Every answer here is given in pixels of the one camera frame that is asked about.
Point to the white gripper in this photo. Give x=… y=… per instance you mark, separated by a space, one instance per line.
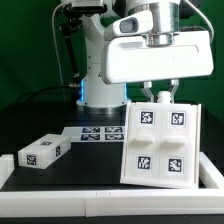
x=129 y=59

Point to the white cabinet body frame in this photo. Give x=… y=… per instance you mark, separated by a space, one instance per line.
x=163 y=98

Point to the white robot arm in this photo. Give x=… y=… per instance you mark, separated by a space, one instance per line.
x=166 y=15

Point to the white left corner rail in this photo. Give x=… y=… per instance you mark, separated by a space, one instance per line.
x=6 y=168

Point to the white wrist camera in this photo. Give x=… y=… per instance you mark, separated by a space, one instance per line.
x=135 y=24

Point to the white table border rail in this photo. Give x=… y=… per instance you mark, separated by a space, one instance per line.
x=207 y=200

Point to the white cabinet top block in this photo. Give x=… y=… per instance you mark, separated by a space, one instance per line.
x=44 y=151

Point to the white fiducial marker sheet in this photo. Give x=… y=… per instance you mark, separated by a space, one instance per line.
x=95 y=133

